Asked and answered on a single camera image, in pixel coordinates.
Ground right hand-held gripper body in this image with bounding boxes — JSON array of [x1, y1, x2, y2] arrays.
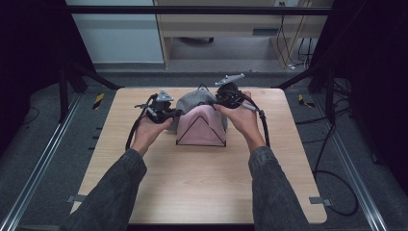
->
[[214, 72, 250, 110]]

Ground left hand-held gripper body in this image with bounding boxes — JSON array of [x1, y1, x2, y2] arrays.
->
[[140, 90, 176, 125]]

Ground grey knit beanie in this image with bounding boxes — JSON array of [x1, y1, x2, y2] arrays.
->
[[166, 89, 229, 132]]

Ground black wire triangular rack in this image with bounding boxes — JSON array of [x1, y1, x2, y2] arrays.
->
[[175, 83, 228, 148]]

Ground pink knit beanie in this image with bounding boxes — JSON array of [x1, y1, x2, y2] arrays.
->
[[175, 104, 227, 147]]

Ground person's left hand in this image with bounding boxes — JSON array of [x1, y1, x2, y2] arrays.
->
[[130, 110, 174, 159]]

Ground person's right hand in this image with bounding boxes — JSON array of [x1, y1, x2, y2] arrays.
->
[[213, 90, 268, 154]]

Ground yellow black hazard tape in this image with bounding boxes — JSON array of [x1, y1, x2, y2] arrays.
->
[[91, 92, 106, 111], [297, 93, 317, 109]]

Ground light wooden desk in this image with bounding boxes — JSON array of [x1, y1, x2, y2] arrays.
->
[[153, 0, 335, 69]]

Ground white cabinet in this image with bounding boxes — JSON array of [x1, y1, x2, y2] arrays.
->
[[64, 0, 166, 64]]

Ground black metal stand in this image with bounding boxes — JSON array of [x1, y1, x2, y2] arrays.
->
[[272, 62, 338, 124], [58, 61, 124, 124]]

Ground grey tape strip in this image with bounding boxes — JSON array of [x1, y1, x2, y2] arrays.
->
[[65, 193, 89, 204], [308, 195, 334, 208]]

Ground right hand-held gripper cable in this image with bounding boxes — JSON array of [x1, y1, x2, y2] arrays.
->
[[236, 91, 271, 149]]

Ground hanging black cables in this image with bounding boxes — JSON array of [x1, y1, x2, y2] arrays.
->
[[276, 1, 317, 70]]

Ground black horizontal frame bar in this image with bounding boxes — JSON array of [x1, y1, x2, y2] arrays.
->
[[65, 5, 335, 16]]

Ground black floor cable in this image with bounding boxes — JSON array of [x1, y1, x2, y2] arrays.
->
[[294, 105, 360, 218]]

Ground aluminium floor rail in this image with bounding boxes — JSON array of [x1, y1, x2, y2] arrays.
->
[[312, 94, 391, 231], [0, 92, 85, 231]]

